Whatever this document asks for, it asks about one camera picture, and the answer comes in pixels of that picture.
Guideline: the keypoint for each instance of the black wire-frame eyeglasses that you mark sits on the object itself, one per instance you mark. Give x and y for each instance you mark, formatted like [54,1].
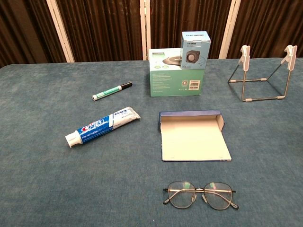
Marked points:
[182,196]

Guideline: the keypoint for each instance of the green white product box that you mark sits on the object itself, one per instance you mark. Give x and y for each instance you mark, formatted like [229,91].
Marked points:
[170,82]

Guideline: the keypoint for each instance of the green marker pen black cap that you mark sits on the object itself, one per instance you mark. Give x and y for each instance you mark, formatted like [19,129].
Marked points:
[109,90]

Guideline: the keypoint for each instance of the small grey card box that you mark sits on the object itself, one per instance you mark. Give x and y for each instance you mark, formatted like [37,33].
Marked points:
[194,139]

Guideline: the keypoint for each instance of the blue white toothpaste tube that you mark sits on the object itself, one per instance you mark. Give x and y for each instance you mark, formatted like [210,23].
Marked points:
[94,130]

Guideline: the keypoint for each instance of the small blue speaker box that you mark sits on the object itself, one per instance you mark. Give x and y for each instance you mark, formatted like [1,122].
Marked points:
[195,52]

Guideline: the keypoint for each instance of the brown curtain partition panel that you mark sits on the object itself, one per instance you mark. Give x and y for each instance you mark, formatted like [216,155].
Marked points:
[23,28]
[189,16]
[267,23]
[101,28]

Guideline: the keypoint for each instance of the blue felt table cover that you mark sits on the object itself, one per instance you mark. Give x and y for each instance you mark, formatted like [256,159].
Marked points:
[71,189]

